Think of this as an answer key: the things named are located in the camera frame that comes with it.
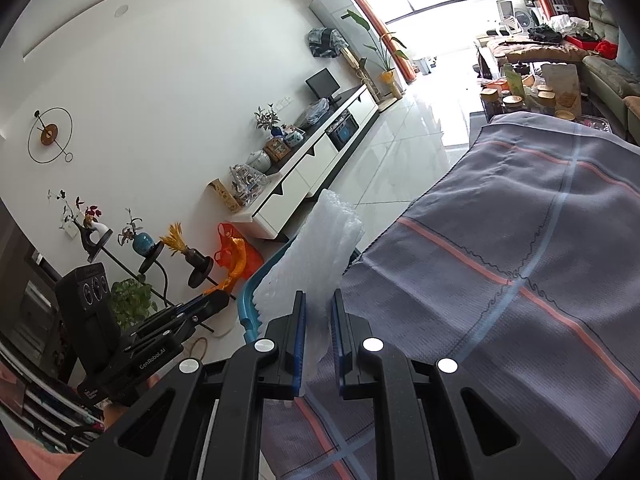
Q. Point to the small plant in blue vase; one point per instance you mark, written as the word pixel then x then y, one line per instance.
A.
pixel 270 120

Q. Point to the clear glass jar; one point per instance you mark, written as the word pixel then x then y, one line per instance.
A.
pixel 247 185

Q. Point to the green sectional sofa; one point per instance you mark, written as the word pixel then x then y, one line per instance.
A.
pixel 610 75

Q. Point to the tall leafy plant yellow pot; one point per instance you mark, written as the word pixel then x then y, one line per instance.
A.
pixel 385 50

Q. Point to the white office chair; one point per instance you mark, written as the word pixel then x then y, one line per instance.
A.
pixel 506 15

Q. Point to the pile of clothes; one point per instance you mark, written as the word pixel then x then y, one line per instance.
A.
pixel 575 30

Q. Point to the cluttered coffee table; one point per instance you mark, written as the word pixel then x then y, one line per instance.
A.
pixel 530 105

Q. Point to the green potted plant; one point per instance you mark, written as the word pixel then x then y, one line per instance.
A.
pixel 132 302

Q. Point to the black monitor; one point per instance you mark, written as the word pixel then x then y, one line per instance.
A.
pixel 322 82

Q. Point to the white black vase red flowers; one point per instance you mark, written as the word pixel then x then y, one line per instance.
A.
pixel 92 232

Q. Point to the round floor fan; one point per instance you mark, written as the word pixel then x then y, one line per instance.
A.
pixel 526 17

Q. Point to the black vase yellow wheat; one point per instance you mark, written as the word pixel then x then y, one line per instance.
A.
pixel 192 260

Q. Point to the brown ottoman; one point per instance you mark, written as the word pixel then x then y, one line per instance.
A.
pixel 540 52

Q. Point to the brown paper bag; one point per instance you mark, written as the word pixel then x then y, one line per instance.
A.
pixel 562 87

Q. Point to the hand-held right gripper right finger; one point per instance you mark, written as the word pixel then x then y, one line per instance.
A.
pixel 339 345

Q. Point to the black metal plant stand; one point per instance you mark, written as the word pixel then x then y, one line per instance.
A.
pixel 165 270

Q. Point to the white standing air conditioner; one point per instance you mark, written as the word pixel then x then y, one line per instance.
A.
pixel 335 15

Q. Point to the dark shelf rack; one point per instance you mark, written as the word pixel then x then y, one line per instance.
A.
pixel 30 320

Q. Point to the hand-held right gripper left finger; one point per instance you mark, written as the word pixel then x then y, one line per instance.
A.
pixel 299 345

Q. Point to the tan cardboard box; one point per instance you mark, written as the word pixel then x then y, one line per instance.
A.
pixel 225 197

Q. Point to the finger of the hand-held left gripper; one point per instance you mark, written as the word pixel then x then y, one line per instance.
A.
pixel 205 312
pixel 187 304

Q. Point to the covered standing fan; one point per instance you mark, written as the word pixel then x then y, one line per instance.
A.
pixel 325 42

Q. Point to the white black TV stand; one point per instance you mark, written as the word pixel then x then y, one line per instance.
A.
pixel 300 180

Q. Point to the orange plastic bag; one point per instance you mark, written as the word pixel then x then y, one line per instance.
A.
pixel 232 255

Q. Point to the clear plastic bag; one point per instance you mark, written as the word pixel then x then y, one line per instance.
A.
pixel 312 112

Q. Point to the blue white ceramic pot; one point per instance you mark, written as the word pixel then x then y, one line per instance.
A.
pixel 294 136

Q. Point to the teal ceramic vase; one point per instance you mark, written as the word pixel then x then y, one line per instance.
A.
pixel 142 244

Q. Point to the grey plaid blanket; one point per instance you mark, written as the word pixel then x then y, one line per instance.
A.
pixel 500 260

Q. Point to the person's left hand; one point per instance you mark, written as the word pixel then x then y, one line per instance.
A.
pixel 122 412

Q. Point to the blue plastic bin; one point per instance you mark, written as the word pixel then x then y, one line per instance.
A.
pixel 246 305

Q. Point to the white ceramic jar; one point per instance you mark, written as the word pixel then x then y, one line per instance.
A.
pixel 260 161

